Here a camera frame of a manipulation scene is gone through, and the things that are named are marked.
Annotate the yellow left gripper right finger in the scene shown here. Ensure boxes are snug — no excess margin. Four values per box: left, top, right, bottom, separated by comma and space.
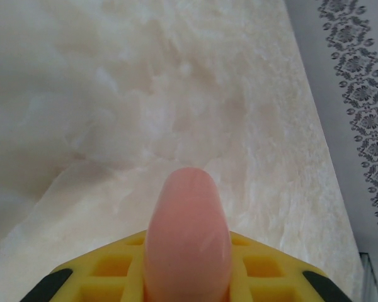
228, 230, 357, 302

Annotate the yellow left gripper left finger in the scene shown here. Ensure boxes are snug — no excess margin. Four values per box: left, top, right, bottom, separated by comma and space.
24, 228, 149, 302

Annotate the rectangular coral charging case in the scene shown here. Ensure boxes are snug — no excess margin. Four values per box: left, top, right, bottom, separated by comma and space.
142, 166, 232, 302

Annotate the aluminium frame post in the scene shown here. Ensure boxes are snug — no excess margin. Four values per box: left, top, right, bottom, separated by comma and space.
360, 250, 378, 302

